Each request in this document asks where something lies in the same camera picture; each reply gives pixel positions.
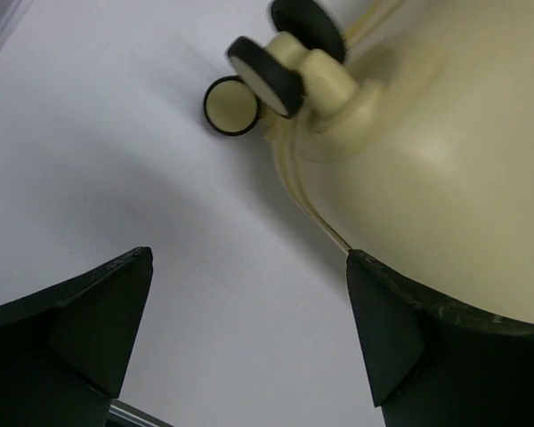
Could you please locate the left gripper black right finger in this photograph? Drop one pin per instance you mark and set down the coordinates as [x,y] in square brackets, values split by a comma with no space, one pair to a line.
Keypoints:
[432,360]

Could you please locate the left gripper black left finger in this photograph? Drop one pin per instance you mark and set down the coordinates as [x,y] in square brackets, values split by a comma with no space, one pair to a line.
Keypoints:
[65,350]

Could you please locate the yellow suitcase with black lining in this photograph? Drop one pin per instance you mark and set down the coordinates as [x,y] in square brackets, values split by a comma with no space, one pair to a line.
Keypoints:
[408,136]

